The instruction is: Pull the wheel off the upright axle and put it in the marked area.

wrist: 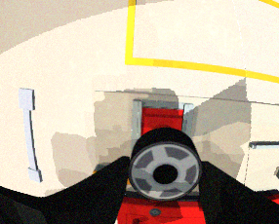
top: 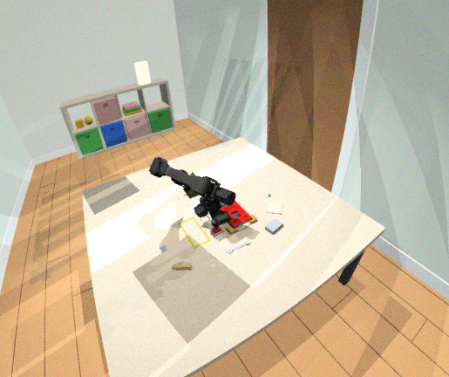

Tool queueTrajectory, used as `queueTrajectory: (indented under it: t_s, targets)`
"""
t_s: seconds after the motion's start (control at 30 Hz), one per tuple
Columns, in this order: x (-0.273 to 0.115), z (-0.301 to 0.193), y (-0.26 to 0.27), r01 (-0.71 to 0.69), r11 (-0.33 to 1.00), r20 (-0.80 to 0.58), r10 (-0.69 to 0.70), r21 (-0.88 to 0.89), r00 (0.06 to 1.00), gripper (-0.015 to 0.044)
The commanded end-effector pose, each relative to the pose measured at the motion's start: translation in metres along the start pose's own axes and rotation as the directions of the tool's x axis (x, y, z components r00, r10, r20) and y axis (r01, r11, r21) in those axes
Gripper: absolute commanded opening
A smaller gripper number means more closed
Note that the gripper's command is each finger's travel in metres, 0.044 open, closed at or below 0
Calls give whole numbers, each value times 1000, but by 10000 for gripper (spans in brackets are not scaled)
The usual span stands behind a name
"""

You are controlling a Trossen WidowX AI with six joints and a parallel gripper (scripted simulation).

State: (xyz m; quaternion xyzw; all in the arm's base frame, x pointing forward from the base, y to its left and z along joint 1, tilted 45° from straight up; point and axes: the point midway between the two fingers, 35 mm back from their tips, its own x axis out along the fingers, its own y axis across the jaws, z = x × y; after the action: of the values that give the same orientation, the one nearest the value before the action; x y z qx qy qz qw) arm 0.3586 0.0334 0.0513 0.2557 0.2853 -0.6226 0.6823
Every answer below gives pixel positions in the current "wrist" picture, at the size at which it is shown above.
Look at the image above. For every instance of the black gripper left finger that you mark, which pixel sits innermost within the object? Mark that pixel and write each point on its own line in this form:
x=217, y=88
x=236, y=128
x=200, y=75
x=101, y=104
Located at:
x=95, y=200

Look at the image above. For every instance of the yellow rectangular outline on table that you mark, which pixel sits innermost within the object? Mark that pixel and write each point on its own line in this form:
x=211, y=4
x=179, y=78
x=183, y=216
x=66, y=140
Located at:
x=196, y=66

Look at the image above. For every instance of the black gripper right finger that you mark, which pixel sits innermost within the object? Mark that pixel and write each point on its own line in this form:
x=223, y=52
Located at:
x=228, y=201

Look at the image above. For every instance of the black tyre with grey rim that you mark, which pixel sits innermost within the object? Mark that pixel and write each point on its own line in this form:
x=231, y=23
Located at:
x=161, y=147

